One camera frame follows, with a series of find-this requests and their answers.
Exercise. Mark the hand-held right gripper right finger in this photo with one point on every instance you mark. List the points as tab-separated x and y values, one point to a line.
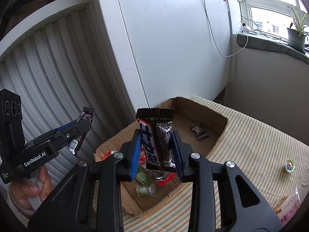
177	157

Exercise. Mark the dark brown candy packet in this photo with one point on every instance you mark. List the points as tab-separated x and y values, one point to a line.
199	131

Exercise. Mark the white slatted radiator cover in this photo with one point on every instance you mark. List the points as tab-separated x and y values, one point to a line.
60	65

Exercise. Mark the potted plant in grey pot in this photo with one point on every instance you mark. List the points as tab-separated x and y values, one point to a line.
295	40

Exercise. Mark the striped tablecloth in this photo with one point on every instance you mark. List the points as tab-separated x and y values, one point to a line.
253	149

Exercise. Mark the clear green candy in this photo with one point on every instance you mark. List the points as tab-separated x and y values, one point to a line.
144	190

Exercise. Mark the orange red snack packet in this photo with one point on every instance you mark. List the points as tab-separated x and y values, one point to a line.
106	156

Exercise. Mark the black white chocolate bar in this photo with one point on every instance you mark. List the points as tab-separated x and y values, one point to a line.
87	116
157	137

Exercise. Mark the small green jelly cup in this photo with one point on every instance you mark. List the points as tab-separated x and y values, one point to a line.
289	165

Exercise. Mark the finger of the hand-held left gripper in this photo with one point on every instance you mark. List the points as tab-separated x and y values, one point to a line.
72	133
70	125

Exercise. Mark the person's left hand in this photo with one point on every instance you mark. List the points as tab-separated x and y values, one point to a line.
24	193

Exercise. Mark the white cabinet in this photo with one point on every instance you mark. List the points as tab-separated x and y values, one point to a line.
169	41

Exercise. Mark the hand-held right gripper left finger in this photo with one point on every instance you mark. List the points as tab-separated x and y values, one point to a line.
136	154

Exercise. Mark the sliced bread packet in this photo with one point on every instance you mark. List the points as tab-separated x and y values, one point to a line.
287	207

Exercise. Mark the brown cardboard box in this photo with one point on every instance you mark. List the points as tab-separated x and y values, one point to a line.
193	116

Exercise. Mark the white power strip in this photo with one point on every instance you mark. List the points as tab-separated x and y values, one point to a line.
245	26

